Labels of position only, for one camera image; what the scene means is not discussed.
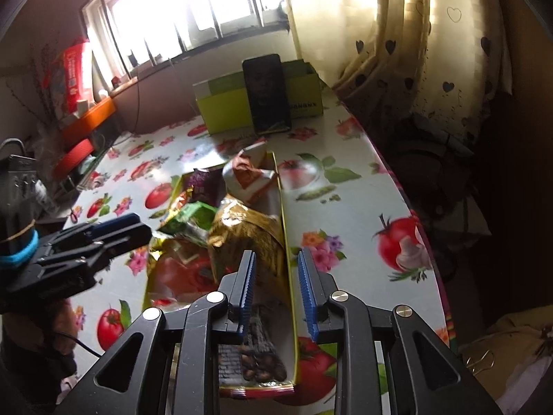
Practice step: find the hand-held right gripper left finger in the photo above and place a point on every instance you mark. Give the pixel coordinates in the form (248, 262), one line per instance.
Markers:
(247, 294)

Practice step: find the window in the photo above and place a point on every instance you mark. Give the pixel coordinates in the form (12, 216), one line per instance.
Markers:
(185, 8)

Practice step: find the red printed carton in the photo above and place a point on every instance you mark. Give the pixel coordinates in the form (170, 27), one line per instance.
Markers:
(73, 73)

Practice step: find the green snack bag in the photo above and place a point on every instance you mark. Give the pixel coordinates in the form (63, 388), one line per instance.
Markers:
(192, 218)

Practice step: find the purple snack packet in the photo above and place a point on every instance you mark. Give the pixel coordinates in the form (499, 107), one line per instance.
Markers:
(203, 183)

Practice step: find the yellow-green cardboard tray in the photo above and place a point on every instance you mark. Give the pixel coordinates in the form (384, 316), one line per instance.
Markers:
(291, 354)

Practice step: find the orange storage box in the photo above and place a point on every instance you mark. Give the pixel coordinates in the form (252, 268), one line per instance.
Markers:
(88, 121)

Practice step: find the dark snack packet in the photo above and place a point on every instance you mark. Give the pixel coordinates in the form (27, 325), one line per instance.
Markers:
(259, 354)

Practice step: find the beige cloth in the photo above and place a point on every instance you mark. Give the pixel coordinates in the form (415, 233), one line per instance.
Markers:
(510, 346)

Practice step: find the red woven basket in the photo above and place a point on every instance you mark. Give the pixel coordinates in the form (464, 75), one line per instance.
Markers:
(75, 153)

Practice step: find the black smartphone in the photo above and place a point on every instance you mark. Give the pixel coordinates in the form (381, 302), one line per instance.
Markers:
(265, 90)

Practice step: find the white and orange snack bag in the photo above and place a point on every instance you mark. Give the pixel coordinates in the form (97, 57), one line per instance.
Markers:
(248, 177)

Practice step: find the yellow-green cardboard box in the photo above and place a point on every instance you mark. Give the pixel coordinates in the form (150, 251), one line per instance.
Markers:
(224, 110)

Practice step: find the cream heart print curtain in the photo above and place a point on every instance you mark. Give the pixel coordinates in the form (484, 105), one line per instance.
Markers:
(410, 30)

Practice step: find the person's left hand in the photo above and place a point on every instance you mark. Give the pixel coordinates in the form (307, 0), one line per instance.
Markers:
(58, 326)

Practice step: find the yellow snack bag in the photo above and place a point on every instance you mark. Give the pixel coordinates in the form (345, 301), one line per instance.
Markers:
(246, 233)

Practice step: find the clear peanut bag green label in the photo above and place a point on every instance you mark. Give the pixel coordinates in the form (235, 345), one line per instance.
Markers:
(185, 272)

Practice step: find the fruit print tablecloth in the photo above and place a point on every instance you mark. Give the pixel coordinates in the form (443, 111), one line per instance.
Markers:
(345, 207)

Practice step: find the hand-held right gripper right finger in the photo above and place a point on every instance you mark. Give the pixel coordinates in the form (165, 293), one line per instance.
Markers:
(309, 294)

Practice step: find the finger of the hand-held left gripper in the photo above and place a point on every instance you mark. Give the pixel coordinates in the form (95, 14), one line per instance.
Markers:
(112, 224)
(125, 240)

